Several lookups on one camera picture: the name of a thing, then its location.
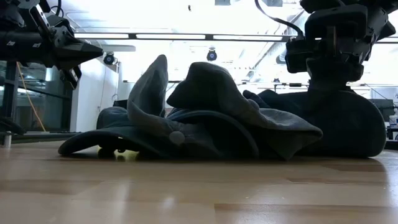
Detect black computer monitor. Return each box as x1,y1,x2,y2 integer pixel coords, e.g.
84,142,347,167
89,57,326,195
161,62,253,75
369,98,396,123

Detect long ceiling light bar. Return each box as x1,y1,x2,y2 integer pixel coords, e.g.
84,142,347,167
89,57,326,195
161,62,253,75
73,32,398,44

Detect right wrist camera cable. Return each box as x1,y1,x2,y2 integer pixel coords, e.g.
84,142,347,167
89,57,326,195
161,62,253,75
254,0,305,38

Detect dark blue garment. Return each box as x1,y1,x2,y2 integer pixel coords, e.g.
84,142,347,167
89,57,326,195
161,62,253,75
166,61,324,162

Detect black vertical post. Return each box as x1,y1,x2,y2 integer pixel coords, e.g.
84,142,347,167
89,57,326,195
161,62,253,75
2,60,20,127

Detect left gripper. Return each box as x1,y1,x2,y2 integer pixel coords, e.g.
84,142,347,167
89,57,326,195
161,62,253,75
0,26,104,91

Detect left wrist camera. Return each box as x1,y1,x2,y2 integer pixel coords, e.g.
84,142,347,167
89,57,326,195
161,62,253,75
18,0,76,37

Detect denim blue hat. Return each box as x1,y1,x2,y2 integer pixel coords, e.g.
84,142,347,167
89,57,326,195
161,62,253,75
257,88,387,158

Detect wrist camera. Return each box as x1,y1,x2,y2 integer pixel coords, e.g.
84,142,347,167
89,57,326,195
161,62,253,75
285,36,313,75
18,0,76,37

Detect silver table foot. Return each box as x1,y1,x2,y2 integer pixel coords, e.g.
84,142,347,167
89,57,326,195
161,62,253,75
2,131,12,149

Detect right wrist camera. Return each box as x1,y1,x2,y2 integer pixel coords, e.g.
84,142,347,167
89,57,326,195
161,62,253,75
285,36,313,75

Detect yellow hanging cable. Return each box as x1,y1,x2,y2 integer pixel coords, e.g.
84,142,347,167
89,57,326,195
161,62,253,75
16,61,47,132

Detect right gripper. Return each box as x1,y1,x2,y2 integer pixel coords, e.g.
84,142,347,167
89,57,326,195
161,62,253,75
300,0,374,93

